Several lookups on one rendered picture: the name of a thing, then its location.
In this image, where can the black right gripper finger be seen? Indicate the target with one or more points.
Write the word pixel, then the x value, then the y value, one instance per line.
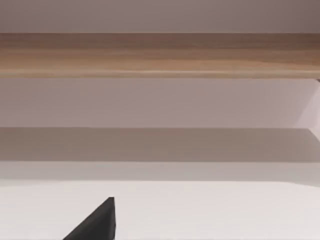
pixel 100 222

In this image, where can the wooden shelf board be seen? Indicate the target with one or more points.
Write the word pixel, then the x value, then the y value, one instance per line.
pixel 160 55

